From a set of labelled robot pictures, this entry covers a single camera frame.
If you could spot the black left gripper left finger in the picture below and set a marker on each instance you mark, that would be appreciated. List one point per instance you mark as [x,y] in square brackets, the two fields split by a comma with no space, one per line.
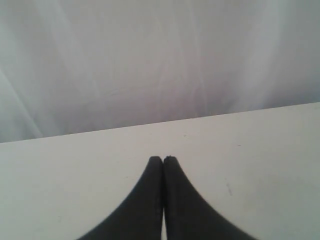
[140,215]

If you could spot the white backdrop curtain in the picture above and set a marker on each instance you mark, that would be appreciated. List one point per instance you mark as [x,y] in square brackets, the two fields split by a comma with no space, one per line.
[72,66]

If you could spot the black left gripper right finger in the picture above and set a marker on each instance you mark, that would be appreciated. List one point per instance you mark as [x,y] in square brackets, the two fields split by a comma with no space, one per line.
[187,215]

